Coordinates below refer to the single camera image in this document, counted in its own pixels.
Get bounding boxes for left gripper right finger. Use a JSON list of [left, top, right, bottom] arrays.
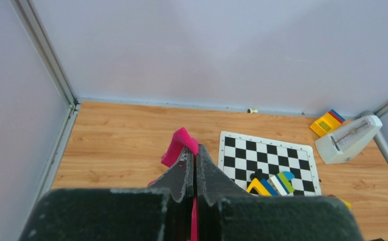
[[196, 145, 363, 240]]

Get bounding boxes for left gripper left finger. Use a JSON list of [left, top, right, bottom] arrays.
[[20, 148, 194, 240]]

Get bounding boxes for magenta red garment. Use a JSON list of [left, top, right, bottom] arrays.
[[145, 128, 199, 240]]

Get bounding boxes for yellow triangle block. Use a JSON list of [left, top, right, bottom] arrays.
[[246, 178, 271, 196]]

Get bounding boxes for black chess piece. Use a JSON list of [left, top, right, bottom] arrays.
[[250, 169, 269, 182]]

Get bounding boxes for black white chessboard mat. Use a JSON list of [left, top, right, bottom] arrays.
[[218, 131, 322, 196]]

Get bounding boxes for white chess pawn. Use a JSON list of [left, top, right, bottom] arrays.
[[247, 108, 258, 113]]

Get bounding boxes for yellow blue toy bricks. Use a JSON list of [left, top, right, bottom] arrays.
[[327, 194, 352, 209]]

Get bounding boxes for white metronome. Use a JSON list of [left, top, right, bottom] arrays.
[[315, 115, 382, 165]]

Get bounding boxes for yellow toy behind metronome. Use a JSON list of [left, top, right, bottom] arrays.
[[310, 109, 345, 137]]

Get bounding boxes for grey metal pipe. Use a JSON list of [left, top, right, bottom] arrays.
[[360, 110, 388, 168]]

